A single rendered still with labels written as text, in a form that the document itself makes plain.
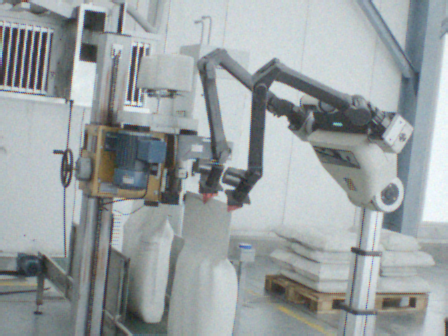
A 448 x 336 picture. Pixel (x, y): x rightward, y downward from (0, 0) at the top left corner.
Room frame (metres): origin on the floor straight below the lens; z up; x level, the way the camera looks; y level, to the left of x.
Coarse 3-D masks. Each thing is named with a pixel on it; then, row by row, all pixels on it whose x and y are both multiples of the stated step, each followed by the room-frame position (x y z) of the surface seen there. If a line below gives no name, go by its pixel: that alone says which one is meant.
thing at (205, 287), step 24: (192, 192) 3.39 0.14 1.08; (192, 216) 3.37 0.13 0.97; (216, 216) 3.13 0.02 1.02; (192, 240) 3.33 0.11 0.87; (216, 240) 3.10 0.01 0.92; (192, 264) 3.16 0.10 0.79; (216, 264) 3.05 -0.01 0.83; (192, 288) 3.13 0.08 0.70; (216, 288) 3.03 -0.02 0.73; (192, 312) 3.10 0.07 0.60; (216, 312) 3.03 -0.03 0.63
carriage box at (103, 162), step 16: (96, 128) 3.28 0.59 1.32; (112, 128) 3.29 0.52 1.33; (96, 160) 3.25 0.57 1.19; (112, 160) 3.29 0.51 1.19; (96, 176) 3.26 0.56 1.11; (112, 176) 3.30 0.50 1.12; (160, 176) 3.40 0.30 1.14; (96, 192) 3.26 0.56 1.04; (128, 192) 3.33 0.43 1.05; (144, 192) 3.37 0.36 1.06; (160, 192) 3.40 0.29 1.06
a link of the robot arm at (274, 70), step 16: (272, 64) 2.65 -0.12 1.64; (256, 80) 2.65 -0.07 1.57; (272, 80) 2.63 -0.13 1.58; (288, 80) 2.65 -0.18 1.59; (304, 80) 2.66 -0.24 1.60; (320, 96) 2.69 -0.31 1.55; (336, 96) 2.69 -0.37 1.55; (352, 96) 2.77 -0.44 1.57; (352, 112) 2.70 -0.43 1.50; (368, 112) 2.70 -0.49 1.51
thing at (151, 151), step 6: (138, 144) 3.12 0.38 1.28; (144, 144) 3.10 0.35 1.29; (150, 144) 3.08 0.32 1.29; (156, 144) 3.10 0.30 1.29; (162, 144) 3.13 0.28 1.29; (138, 150) 3.12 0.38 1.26; (144, 150) 3.09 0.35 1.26; (150, 150) 3.08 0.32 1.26; (156, 150) 3.11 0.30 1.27; (162, 150) 3.14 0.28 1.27; (138, 156) 3.11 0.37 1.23; (144, 156) 3.09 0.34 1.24; (150, 156) 3.08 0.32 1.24; (156, 156) 3.11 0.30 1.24; (162, 156) 3.14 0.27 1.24; (150, 162) 3.09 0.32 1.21; (156, 162) 3.11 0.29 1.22; (162, 162) 3.14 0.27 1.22
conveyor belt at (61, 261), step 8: (64, 264) 4.78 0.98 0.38; (128, 312) 3.80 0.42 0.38; (168, 312) 3.90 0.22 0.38; (128, 320) 3.64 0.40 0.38; (136, 320) 3.66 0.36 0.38; (128, 328) 3.50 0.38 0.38; (136, 328) 3.52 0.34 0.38; (144, 328) 3.54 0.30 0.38; (152, 328) 3.55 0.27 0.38; (160, 328) 3.57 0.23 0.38
